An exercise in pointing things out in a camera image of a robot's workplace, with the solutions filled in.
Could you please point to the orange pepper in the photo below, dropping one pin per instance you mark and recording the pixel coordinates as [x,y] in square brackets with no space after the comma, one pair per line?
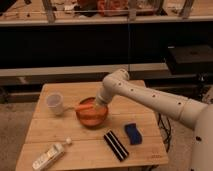
[79,107]

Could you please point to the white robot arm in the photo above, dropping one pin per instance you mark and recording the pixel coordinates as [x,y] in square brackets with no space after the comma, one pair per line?
[193,114]

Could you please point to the orange ceramic bowl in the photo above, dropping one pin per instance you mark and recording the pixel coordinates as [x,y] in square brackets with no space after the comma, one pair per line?
[92,117]

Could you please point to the clear plastic cup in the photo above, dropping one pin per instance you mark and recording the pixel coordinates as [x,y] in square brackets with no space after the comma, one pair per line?
[54,102]

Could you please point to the blue sponge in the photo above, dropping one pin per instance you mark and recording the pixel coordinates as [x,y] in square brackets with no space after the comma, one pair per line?
[133,134]

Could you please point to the wooden table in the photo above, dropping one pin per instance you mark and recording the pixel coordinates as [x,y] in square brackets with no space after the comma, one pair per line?
[88,149]

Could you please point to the black striped eraser block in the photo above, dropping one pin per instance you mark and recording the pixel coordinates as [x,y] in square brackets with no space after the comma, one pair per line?
[116,146]

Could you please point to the white plastic bottle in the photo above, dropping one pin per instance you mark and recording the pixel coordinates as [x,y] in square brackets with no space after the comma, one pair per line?
[50,156]

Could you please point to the black box on right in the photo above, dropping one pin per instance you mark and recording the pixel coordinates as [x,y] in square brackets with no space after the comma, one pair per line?
[194,59]

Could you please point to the long wooden shelf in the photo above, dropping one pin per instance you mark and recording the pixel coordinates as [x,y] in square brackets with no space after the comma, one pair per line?
[102,12]

